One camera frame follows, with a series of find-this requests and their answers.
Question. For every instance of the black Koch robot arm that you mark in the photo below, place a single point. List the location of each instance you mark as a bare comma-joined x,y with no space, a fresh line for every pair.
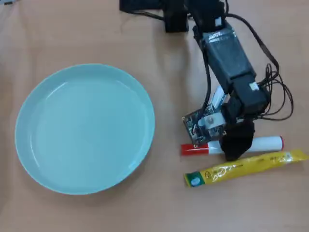
227,55

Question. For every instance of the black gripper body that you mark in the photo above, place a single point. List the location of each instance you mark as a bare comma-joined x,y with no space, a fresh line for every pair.
248,96

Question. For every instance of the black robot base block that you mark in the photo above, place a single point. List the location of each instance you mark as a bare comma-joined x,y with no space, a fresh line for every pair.
176,17

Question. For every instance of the light blue round plate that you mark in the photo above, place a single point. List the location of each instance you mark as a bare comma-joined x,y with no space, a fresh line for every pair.
84,130

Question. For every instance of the yellow stick sachet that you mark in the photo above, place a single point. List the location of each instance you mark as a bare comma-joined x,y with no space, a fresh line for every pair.
241,169

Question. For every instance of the bare camera circuit board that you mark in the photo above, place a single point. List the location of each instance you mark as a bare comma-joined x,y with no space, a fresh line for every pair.
200,130

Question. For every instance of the red capped white marker pen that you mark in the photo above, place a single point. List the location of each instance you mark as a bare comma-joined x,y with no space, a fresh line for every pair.
195,149

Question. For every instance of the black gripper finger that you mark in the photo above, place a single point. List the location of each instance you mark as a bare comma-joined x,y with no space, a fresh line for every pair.
233,151
242,130

